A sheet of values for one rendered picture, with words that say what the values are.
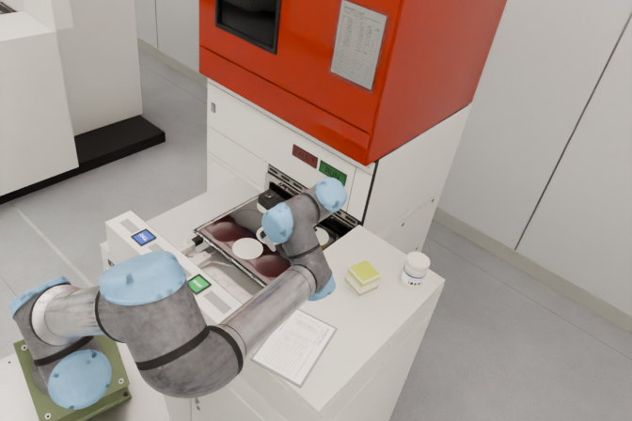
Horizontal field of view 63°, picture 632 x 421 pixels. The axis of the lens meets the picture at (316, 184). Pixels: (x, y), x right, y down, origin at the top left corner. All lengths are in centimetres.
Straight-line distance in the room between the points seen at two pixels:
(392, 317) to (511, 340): 153
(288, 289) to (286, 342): 42
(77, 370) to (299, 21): 109
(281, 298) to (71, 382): 45
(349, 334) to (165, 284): 77
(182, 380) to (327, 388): 60
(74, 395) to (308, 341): 57
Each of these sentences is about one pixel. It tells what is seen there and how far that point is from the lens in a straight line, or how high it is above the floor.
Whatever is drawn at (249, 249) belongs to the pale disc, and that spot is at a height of 90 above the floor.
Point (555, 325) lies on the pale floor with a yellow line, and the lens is 320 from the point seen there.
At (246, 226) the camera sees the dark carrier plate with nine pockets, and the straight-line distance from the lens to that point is 180.
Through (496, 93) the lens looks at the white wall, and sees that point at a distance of 304.
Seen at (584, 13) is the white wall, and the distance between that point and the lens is 282.
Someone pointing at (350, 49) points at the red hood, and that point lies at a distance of 150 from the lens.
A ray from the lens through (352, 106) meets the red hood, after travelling 155.
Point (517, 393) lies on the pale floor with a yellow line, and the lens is 280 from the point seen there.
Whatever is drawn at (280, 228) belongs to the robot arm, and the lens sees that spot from 105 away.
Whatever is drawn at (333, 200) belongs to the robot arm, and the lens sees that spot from 111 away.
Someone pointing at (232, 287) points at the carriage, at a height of 88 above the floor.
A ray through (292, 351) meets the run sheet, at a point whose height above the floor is 97.
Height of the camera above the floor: 209
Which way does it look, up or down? 36 degrees down
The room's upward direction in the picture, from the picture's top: 9 degrees clockwise
